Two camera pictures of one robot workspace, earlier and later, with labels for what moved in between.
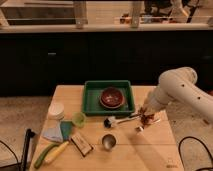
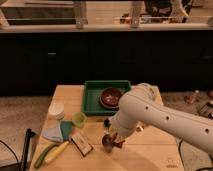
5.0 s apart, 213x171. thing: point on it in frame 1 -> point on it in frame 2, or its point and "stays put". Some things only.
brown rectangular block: (81, 144) stays put
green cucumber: (40, 159) stays put
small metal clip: (139, 128) stays put
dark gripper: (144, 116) -> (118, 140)
